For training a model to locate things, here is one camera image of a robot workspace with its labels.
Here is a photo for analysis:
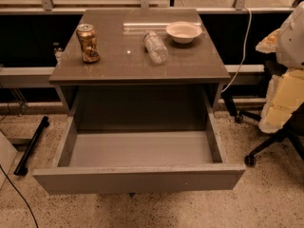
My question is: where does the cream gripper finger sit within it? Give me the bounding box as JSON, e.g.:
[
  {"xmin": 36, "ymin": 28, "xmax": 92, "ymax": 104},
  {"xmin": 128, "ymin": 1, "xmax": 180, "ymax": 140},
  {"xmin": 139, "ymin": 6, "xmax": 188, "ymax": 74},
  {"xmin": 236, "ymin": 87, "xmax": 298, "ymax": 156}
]
[
  {"xmin": 258, "ymin": 69, "xmax": 304, "ymax": 133},
  {"xmin": 256, "ymin": 28, "xmax": 280, "ymax": 54}
]

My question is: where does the orange soda can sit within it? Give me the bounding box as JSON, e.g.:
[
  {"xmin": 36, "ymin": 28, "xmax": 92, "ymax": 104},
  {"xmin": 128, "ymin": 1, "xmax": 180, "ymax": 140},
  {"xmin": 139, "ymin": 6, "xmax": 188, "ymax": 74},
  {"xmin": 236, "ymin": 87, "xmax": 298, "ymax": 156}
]
[{"xmin": 76, "ymin": 24, "xmax": 100, "ymax": 64}]

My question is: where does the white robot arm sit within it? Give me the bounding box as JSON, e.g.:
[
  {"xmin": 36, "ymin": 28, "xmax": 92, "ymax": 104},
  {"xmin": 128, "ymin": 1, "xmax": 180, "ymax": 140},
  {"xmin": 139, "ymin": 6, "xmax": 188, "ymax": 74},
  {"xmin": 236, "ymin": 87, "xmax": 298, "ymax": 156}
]
[{"xmin": 256, "ymin": 2, "xmax": 304, "ymax": 133}]

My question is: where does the open grey top drawer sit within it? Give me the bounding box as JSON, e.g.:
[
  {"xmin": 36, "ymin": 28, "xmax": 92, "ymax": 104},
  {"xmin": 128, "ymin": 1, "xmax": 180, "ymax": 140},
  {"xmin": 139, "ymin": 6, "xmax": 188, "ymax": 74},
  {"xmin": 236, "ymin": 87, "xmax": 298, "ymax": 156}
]
[{"xmin": 32, "ymin": 85, "xmax": 247, "ymax": 196}]

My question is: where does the black office chair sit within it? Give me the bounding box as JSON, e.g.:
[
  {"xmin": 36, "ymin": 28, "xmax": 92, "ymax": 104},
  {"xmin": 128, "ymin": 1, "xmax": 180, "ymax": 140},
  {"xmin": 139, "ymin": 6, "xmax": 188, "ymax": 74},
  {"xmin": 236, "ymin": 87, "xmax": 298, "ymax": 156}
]
[{"xmin": 222, "ymin": 61, "xmax": 304, "ymax": 167}]

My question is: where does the white bowl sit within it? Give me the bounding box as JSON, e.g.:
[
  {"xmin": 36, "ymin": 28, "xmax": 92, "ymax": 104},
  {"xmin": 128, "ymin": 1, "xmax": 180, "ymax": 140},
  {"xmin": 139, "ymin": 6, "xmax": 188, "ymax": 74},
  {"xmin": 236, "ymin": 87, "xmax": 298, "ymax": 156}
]
[{"xmin": 165, "ymin": 22, "xmax": 202, "ymax": 44}]

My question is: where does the clear plastic bottle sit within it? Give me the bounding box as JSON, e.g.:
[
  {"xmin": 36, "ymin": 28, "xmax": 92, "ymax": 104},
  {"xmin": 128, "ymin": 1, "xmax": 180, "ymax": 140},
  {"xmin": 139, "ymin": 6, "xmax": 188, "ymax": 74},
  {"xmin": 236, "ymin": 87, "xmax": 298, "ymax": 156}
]
[{"xmin": 143, "ymin": 30, "xmax": 168, "ymax": 65}]

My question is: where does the grey cabinet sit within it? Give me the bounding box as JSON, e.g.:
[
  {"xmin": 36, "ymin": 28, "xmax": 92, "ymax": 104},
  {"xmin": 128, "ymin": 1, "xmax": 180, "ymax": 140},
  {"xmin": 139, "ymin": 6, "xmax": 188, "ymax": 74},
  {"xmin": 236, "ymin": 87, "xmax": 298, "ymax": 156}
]
[{"xmin": 49, "ymin": 9, "xmax": 229, "ymax": 132}]

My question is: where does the black metal bar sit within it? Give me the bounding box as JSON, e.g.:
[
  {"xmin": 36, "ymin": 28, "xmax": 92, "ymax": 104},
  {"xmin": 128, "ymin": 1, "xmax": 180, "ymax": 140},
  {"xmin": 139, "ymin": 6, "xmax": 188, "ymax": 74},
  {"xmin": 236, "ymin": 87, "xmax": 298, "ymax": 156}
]
[{"xmin": 13, "ymin": 116, "xmax": 49, "ymax": 176}]

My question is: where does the white cable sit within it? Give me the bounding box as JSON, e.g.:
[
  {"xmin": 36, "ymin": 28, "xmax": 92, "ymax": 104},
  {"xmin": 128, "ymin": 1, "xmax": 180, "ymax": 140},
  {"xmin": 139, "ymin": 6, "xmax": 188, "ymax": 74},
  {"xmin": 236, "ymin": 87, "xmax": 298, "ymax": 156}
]
[{"xmin": 220, "ymin": 7, "xmax": 253, "ymax": 94}]

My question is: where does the metal window rail frame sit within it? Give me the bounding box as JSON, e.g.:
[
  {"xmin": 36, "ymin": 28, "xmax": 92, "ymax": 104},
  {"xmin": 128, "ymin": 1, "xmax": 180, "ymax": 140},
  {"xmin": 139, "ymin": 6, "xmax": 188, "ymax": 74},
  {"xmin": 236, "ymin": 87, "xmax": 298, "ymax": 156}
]
[{"xmin": 0, "ymin": 0, "xmax": 304, "ymax": 15}]

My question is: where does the black floor cable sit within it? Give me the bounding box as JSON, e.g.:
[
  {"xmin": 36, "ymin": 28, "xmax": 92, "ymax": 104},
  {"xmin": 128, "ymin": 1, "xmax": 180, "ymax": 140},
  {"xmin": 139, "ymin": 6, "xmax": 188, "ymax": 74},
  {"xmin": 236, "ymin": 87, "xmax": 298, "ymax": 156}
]
[{"xmin": 0, "ymin": 164, "xmax": 40, "ymax": 228}]

